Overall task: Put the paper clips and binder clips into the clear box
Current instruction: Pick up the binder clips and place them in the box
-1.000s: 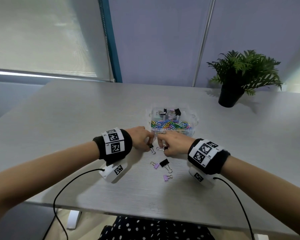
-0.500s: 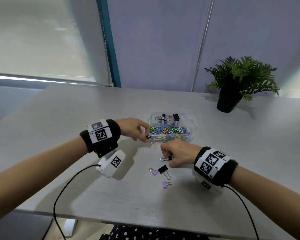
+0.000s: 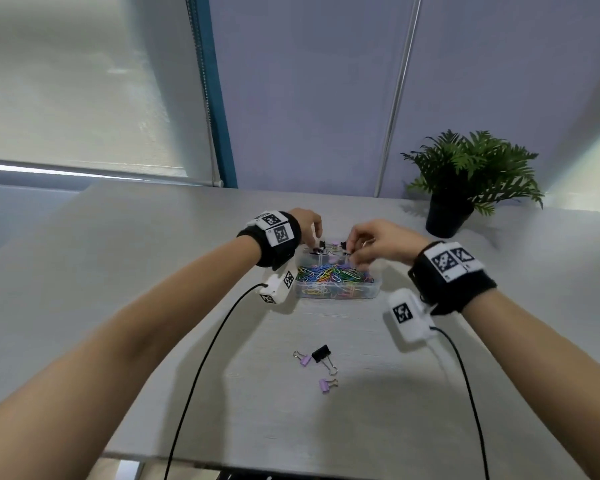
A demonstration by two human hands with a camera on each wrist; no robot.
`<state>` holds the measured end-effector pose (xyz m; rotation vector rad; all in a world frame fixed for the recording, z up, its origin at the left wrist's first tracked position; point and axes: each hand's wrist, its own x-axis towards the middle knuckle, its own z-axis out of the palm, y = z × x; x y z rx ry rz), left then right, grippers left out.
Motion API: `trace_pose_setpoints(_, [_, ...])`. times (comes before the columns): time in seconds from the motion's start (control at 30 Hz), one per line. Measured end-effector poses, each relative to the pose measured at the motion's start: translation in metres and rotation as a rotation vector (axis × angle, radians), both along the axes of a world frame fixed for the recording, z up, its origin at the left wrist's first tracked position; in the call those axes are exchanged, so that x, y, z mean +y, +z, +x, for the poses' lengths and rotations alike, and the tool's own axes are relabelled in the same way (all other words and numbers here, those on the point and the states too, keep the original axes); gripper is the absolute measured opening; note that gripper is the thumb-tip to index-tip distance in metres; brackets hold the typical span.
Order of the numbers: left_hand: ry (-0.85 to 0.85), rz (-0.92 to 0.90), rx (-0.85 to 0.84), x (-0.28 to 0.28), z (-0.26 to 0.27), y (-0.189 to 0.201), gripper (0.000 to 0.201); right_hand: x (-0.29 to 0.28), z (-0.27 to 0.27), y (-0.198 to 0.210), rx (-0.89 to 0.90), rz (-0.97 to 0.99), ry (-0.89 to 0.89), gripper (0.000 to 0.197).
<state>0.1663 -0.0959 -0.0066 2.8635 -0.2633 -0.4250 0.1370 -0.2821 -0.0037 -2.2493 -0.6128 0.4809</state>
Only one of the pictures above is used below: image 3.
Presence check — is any person's right hand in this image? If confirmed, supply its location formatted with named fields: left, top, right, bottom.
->
left=347, top=219, right=431, bottom=268

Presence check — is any person's left hand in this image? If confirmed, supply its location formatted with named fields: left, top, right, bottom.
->
left=287, top=208, right=325, bottom=248

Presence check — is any person's left forearm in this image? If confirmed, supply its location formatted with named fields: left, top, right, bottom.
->
left=0, top=234, right=264, bottom=480

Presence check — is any person's right forearm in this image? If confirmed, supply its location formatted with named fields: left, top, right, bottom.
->
left=462, top=289, right=600, bottom=480

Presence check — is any pile of small binder clips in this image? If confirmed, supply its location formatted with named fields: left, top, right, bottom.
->
left=305, top=241, right=352, bottom=258

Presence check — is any pile of coloured paper clips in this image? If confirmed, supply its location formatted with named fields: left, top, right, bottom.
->
left=296, top=264, right=376, bottom=297

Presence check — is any black left wristband with markers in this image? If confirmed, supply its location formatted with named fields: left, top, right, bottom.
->
left=236, top=210, right=302, bottom=270

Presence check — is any black wristband with markers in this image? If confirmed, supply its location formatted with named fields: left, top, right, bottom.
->
left=236, top=210, right=302, bottom=270
left=408, top=241, right=498, bottom=316

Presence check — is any clear plastic compartment box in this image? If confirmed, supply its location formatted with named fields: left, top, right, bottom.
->
left=293, top=241, right=383, bottom=300

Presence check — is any black right wristband with markers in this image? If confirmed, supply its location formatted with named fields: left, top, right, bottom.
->
left=408, top=241, right=498, bottom=316

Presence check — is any large black binder clip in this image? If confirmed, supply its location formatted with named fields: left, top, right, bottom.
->
left=311, top=345, right=339, bottom=377

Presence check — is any green plant in black pot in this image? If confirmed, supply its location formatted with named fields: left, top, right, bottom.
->
left=401, top=129, right=546, bottom=239

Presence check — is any white roller window blind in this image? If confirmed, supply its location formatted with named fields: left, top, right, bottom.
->
left=0, top=0, right=224, bottom=188

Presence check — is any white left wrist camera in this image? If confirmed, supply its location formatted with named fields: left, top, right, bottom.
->
left=258, top=265, right=300, bottom=306

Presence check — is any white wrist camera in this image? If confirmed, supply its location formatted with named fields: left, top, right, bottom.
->
left=387, top=289, right=437, bottom=344
left=258, top=265, right=300, bottom=306

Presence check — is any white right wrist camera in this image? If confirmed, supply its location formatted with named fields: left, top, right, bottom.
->
left=387, top=289, right=437, bottom=344

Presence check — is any silver metal wall strip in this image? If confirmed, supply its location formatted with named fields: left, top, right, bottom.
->
left=373, top=0, right=424, bottom=198

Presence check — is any blue window frame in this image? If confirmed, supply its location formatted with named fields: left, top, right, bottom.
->
left=190, top=0, right=239, bottom=189

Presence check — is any black left camera cable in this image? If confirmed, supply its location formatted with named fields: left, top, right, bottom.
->
left=163, top=283, right=270, bottom=480

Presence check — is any black camera cable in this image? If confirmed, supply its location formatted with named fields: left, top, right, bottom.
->
left=428, top=325, right=490, bottom=480
left=163, top=283, right=270, bottom=480

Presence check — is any white blind bead chain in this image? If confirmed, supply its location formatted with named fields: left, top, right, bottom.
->
left=187, top=0, right=219, bottom=186

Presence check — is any black right camera cable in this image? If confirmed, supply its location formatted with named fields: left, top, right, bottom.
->
left=428, top=325, right=490, bottom=480

